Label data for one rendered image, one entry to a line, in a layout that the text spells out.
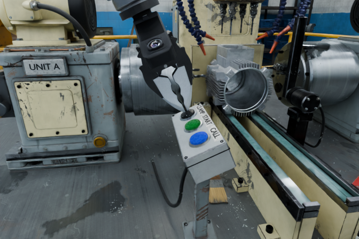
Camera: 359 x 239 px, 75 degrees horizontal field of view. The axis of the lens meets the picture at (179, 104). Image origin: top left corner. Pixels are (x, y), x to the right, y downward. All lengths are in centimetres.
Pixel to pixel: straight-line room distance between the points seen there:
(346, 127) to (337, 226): 58
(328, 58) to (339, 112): 28
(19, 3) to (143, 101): 41
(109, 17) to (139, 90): 521
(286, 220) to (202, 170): 25
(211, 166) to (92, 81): 47
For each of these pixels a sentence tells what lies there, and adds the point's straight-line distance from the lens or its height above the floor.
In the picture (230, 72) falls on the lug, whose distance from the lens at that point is 78.
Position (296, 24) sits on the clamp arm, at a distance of 81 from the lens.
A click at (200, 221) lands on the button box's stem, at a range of 54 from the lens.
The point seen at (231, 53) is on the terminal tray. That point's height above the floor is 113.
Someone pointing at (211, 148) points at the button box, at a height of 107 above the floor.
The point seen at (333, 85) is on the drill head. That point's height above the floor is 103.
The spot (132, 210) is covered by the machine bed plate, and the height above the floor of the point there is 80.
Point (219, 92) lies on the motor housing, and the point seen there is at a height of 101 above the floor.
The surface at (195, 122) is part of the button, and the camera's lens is 41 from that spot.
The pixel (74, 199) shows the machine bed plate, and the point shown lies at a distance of 72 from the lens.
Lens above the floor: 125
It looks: 20 degrees down
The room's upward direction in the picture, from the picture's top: straight up
